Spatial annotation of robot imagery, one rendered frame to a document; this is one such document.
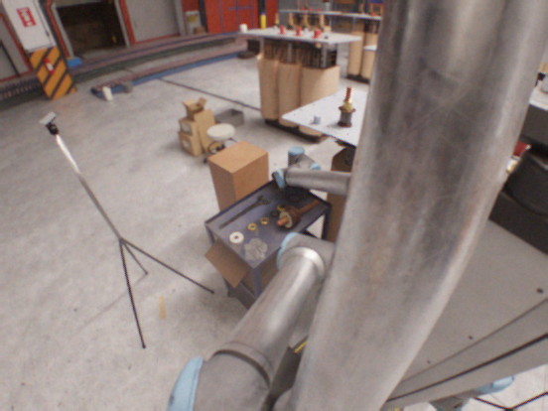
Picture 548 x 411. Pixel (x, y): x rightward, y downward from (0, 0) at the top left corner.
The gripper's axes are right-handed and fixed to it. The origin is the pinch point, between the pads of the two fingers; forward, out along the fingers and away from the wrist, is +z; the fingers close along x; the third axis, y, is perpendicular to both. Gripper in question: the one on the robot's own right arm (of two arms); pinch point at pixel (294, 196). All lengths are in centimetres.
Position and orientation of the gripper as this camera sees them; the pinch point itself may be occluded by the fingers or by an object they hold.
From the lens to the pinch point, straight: 157.8
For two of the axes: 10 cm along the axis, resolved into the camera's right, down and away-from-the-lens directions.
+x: 9.9, 0.7, -0.7
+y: -1.0, 6.9, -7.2
